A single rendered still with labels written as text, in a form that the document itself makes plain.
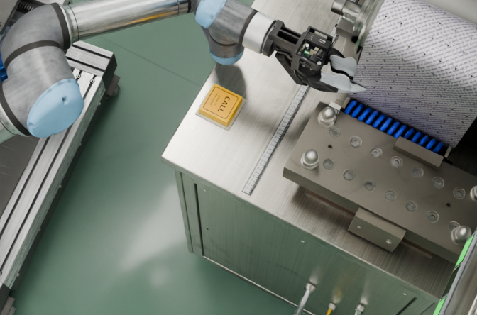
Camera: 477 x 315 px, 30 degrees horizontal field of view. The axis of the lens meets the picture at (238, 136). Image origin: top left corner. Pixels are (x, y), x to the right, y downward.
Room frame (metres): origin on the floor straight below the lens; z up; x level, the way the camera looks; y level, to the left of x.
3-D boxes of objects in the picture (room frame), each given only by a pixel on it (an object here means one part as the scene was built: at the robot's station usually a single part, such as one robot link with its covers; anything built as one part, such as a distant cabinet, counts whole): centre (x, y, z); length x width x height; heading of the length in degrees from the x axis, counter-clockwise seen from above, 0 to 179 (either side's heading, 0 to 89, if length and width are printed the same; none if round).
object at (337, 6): (0.85, -0.19, 1.18); 0.04 x 0.02 x 0.04; 154
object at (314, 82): (0.73, -0.15, 1.09); 0.09 x 0.05 x 0.02; 63
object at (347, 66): (0.74, -0.21, 1.11); 0.09 x 0.03 x 0.06; 65
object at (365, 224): (0.46, -0.28, 0.97); 0.10 x 0.03 x 0.11; 64
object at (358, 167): (0.55, -0.30, 1.00); 0.40 x 0.16 x 0.06; 64
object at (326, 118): (0.67, -0.17, 1.05); 0.04 x 0.04 x 0.04
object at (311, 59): (0.78, -0.11, 1.12); 0.12 x 0.08 x 0.09; 64
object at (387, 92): (0.67, -0.32, 1.11); 0.23 x 0.01 x 0.18; 64
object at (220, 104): (0.74, 0.04, 0.91); 0.07 x 0.07 x 0.02; 64
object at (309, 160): (0.58, -0.14, 1.05); 0.04 x 0.04 x 0.04
